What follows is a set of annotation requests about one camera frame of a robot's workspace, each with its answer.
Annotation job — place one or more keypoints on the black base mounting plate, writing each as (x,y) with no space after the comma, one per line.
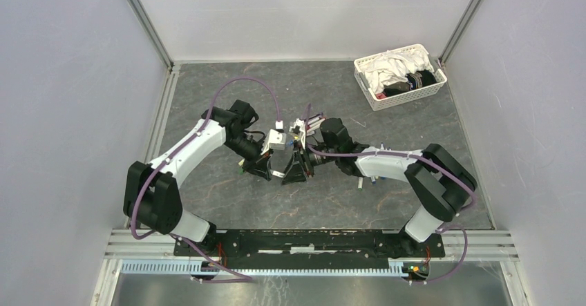
(318,248)

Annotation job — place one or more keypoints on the white slotted cable duct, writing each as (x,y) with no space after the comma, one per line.
(200,268)

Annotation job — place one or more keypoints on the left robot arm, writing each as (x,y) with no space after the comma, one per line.
(152,192)

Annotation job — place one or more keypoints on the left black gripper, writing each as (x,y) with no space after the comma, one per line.
(261,168)

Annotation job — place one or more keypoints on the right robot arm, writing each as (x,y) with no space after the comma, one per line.
(442,185)

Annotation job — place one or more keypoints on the white cloth in basket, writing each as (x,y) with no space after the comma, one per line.
(393,66)

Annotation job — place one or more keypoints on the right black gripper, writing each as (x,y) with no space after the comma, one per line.
(295,172)

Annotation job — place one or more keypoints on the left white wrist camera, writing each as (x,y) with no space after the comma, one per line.
(275,139)

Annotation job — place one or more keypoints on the black cloth in basket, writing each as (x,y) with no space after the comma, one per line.
(414,81)

